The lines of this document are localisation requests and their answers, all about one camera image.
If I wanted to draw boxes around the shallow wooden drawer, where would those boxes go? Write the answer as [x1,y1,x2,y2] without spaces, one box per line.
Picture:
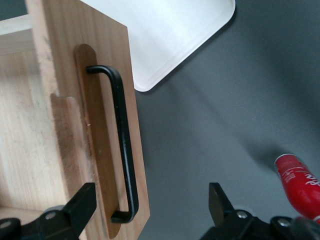
[0,0,151,240]

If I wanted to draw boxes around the red bottle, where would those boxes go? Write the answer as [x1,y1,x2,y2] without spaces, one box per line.
[273,153,320,226]

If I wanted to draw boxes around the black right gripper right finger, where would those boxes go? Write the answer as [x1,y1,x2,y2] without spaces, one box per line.
[201,182,273,240]

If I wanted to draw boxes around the black handle of shallow drawer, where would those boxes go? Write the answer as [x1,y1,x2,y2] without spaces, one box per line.
[86,65,140,224]

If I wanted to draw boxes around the beige rectangular tray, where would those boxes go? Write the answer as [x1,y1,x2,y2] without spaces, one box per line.
[126,0,237,93]

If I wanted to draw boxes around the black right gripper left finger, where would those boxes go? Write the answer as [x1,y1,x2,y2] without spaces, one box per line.
[36,182,97,240]

